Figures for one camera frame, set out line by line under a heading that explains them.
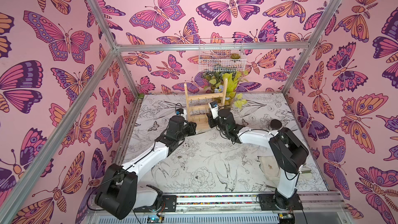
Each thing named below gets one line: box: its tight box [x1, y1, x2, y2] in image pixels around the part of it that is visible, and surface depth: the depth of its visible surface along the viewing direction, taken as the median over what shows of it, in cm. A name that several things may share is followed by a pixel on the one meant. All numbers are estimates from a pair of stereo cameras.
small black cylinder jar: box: [269, 119, 283, 131], surface depth 99 cm
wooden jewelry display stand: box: [183, 78, 229, 131], surface depth 87 cm
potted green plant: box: [202, 70, 249, 109], surface depth 97 cm
